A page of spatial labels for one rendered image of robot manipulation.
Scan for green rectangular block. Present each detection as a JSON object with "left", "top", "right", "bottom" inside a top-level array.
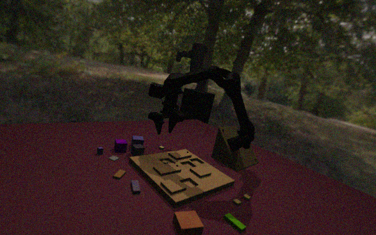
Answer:
[{"left": 224, "top": 213, "right": 246, "bottom": 233}]

